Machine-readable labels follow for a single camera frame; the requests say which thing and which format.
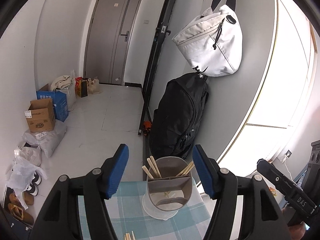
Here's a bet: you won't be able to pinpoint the grey plastic parcel bag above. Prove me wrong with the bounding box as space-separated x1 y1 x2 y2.
22 120 67 158

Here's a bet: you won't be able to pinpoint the blue cardboard box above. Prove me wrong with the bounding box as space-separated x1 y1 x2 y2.
36 84 68 122

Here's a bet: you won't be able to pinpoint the black white sneaker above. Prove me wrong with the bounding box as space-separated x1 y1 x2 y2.
32 172 42 186
26 183 39 196

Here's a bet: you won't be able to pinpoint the black metal rack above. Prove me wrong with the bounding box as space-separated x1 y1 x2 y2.
138 0 176 135

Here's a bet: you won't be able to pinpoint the teal white checkered tablecloth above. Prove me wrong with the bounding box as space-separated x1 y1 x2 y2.
77 179 245 240

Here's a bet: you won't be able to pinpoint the wooden chopstick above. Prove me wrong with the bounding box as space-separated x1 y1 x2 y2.
181 164 195 176
125 233 131 240
131 231 136 240
176 161 194 177
147 158 159 178
150 155 162 178
142 165 153 179

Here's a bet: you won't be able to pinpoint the white grey utensil holder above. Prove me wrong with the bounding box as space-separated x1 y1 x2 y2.
142 157 193 220

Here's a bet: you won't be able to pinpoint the person's right hand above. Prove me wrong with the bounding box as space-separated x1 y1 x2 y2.
289 222 306 240

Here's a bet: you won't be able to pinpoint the grey door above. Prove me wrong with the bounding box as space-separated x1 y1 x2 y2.
84 0 141 85

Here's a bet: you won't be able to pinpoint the black backpack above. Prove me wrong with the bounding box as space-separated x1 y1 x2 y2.
149 73 209 159

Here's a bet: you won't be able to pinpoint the brown cardboard box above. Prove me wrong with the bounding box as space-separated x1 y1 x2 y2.
24 98 55 133

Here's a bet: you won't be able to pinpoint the cream cloth bundle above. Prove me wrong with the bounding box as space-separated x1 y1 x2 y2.
50 75 74 92

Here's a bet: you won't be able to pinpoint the beige tote bag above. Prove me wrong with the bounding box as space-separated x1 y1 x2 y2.
88 76 100 94

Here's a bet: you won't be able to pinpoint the brown shoe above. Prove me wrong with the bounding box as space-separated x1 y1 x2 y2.
9 191 34 207
8 203 34 225

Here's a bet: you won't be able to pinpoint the red yellow paper bag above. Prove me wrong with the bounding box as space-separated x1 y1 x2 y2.
75 77 88 98

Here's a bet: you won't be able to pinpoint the white sling bag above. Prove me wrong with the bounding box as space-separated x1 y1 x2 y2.
172 0 242 77

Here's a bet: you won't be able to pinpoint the white plastic bag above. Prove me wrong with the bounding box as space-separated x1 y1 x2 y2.
7 155 48 209

